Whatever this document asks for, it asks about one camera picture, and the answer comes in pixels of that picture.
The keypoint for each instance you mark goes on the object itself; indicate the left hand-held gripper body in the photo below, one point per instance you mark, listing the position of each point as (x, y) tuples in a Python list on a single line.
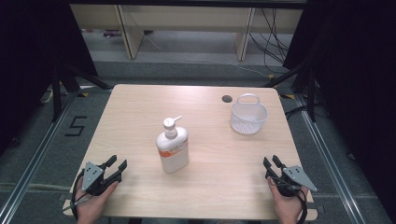
[(93, 175)]

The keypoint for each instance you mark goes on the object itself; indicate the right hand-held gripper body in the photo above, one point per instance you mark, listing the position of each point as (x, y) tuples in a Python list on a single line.
[(295, 178)]

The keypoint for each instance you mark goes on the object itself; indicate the white pump bottle orange label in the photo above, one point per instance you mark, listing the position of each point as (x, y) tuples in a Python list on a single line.
[(172, 146)]

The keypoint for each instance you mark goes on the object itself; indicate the person's right hand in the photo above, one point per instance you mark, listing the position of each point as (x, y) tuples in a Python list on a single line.
[(286, 207)]

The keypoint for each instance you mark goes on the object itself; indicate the person's left hand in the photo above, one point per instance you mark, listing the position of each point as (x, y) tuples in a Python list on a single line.
[(93, 207)]

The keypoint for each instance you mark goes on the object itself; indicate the black metal stand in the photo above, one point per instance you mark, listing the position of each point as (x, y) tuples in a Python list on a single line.
[(56, 93), (311, 93)]

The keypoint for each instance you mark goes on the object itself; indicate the black curtain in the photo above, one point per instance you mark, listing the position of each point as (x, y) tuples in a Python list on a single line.
[(28, 62), (358, 77)]

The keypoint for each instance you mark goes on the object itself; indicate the metal floor rail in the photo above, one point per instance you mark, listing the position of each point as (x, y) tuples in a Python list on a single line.
[(34, 163), (330, 165)]

